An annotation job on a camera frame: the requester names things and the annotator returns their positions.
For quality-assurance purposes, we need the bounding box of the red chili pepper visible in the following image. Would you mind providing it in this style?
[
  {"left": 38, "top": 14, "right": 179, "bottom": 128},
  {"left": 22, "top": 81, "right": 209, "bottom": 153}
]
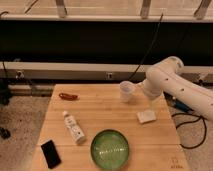
[{"left": 59, "top": 93, "right": 78, "bottom": 101}]

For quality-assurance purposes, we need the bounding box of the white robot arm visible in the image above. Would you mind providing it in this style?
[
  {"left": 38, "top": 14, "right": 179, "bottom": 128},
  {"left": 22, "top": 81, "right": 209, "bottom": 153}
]
[{"left": 142, "top": 56, "right": 213, "bottom": 121}]

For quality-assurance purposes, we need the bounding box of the clear plastic cup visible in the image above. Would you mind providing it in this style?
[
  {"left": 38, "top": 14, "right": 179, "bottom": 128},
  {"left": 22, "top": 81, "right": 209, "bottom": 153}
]
[{"left": 119, "top": 81, "right": 135, "bottom": 103}]

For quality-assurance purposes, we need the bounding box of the white sponge block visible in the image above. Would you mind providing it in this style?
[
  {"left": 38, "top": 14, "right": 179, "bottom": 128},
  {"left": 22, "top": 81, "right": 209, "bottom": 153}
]
[{"left": 137, "top": 110, "right": 156, "bottom": 124}]

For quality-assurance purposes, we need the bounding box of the white tube bottle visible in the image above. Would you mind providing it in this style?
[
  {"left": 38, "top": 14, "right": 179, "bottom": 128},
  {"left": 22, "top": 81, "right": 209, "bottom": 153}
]
[{"left": 63, "top": 111, "right": 86, "bottom": 144}]

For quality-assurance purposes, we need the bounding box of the green glass bowl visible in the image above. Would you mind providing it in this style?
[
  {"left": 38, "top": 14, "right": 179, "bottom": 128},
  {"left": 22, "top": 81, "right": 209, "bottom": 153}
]
[{"left": 90, "top": 129, "right": 130, "bottom": 171}]

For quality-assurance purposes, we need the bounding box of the blue power adapter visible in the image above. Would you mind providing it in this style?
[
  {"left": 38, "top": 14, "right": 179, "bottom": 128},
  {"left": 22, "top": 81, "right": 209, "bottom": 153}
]
[{"left": 173, "top": 100, "right": 191, "bottom": 112}]

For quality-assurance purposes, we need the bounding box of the black smartphone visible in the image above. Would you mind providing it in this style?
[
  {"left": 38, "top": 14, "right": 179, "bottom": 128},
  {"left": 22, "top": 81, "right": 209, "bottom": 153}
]
[{"left": 41, "top": 140, "right": 61, "bottom": 169}]

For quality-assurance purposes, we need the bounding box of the black object on floor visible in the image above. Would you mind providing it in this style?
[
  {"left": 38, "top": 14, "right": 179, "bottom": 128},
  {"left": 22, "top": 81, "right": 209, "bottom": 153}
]
[{"left": 0, "top": 127, "right": 11, "bottom": 139}]

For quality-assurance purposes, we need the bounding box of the black hanging cable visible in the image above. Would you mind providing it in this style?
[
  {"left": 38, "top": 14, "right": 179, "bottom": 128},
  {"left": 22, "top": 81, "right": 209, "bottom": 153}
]
[{"left": 128, "top": 12, "right": 165, "bottom": 82}]

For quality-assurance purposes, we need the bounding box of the black floor cable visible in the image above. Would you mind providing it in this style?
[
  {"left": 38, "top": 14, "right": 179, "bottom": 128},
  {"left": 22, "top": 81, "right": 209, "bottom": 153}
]
[{"left": 171, "top": 112, "right": 208, "bottom": 150}]

